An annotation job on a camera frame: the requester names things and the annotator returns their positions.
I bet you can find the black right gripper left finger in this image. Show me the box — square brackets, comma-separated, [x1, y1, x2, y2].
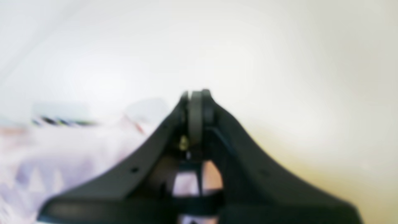
[37, 91, 203, 224]

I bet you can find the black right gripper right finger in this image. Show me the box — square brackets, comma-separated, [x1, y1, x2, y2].
[201, 90, 362, 224]

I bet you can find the pink T-shirt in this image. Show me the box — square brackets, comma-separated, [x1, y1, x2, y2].
[0, 100, 224, 224]

